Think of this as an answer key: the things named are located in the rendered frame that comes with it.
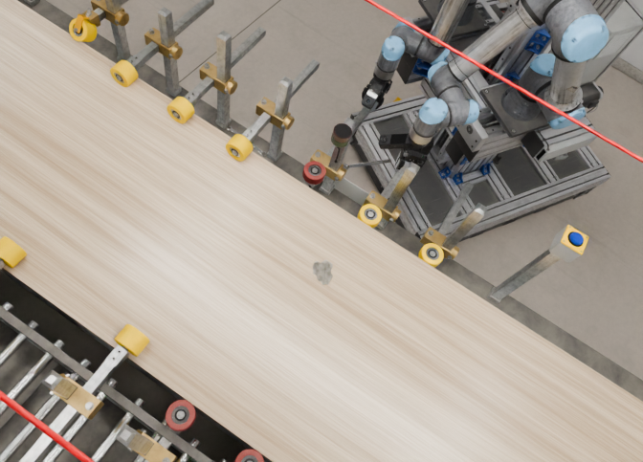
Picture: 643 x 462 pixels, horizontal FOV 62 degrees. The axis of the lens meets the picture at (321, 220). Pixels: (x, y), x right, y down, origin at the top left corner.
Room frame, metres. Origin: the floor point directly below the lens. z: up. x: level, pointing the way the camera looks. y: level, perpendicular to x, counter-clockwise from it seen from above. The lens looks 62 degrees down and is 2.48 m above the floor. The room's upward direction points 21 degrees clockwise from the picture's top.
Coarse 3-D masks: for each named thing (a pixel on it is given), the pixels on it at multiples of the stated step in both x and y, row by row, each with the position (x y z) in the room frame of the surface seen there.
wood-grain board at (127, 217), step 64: (0, 0) 1.25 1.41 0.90; (0, 64) 0.98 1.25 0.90; (64, 64) 1.08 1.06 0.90; (0, 128) 0.75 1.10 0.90; (64, 128) 0.84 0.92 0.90; (128, 128) 0.92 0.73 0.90; (192, 128) 1.02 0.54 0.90; (0, 192) 0.54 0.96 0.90; (64, 192) 0.62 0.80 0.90; (128, 192) 0.70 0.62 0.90; (192, 192) 0.78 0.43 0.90; (256, 192) 0.87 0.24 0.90; (64, 256) 0.43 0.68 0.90; (128, 256) 0.50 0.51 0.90; (192, 256) 0.57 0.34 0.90; (256, 256) 0.65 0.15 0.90; (320, 256) 0.73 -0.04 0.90; (384, 256) 0.81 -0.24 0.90; (128, 320) 0.32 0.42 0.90; (192, 320) 0.38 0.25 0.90; (256, 320) 0.45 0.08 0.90; (320, 320) 0.52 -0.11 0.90; (384, 320) 0.60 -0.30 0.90; (448, 320) 0.67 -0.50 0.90; (512, 320) 0.76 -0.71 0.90; (192, 384) 0.22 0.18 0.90; (256, 384) 0.28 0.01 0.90; (320, 384) 0.34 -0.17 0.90; (384, 384) 0.41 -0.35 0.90; (448, 384) 0.48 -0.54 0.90; (512, 384) 0.55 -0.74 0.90; (576, 384) 0.63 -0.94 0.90; (256, 448) 0.12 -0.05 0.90; (320, 448) 0.18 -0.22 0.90; (384, 448) 0.24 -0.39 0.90; (448, 448) 0.30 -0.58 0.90; (512, 448) 0.37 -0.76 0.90; (576, 448) 0.43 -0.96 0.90; (640, 448) 0.51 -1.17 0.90
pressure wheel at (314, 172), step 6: (312, 162) 1.06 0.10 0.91; (318, 162) 1.07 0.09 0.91; (306, 168) 1.02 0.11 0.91; (312, 168) 1.03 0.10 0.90; (318, 168) 1.04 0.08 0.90; (324, 168) 1.05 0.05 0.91; (306, 174) 1.00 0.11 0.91; (312, 174) 1.01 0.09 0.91; (318, 174) 1.02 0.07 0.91; (324, 174) 1.03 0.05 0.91; (306, 180) 0.99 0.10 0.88; (312, 180) 0.99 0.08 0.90; (318, 180) 1.00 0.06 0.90
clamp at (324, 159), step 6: (318, 150) 1.14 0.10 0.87; (312, 156) 1.11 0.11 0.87; (324, 156) 1.13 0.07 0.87; (324, 162) 1.10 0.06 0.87; (330, 168) 1.08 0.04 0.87; (342, 168) 1.10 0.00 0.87; (330, 174) 1.08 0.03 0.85; (336, 174) 1.07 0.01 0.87; (342, 174) 1.08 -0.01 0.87; (336, 180) 1.07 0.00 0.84
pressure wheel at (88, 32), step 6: (72, 24) 1.22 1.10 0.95; (84, 24) 1.22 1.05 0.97; (90, 24) 1.24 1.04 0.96; (72, 30) 1.21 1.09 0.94; (84, 30) 1.21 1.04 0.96; (90, 30) 1.22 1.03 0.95; (96, 30) 1.25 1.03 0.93; (72, 36) 1.19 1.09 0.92; (78, 36) 1.19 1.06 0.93; (84, 36) 1.19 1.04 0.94; (90, 36) 1.21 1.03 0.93
